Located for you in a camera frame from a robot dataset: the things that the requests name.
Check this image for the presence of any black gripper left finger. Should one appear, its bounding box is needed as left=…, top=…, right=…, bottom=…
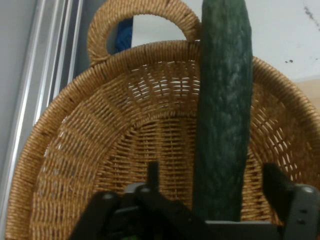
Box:
left=69, top=161, right=209, bottom=240

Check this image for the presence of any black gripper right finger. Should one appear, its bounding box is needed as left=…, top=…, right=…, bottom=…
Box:
left=262, top=162, right=320, bottom=240

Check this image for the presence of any dark green cucumber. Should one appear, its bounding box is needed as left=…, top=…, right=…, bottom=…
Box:
left=192, top=0, right=254, bottom=222

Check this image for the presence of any woven wicker basket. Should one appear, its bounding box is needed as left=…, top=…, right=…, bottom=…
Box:
left=4, top=0, right=320, bottom=240

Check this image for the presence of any blue object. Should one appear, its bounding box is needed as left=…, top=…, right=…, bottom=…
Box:
left=115, top=18, right=135, bottom=55

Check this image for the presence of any aluminium frame rail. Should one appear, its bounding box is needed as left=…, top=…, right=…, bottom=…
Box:
left=0, top=0, right=85, bottom=218

